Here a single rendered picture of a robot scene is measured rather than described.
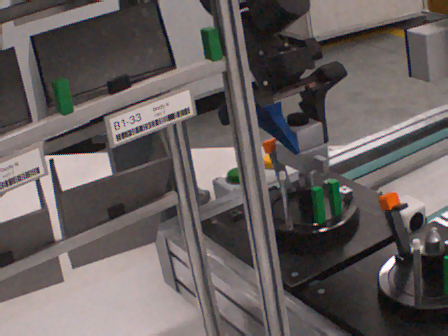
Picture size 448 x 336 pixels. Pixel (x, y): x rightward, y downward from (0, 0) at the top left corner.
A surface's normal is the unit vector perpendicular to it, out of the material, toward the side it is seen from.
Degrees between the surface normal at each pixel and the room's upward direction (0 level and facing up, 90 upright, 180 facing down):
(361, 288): 0
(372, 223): 0
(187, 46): 90
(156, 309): 0
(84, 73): 65
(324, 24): 90
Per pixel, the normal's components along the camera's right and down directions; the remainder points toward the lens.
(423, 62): -0.82, 0.36
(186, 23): 0.49, 0.34
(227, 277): -0.15, -0.88
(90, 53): 0.29, -0.03
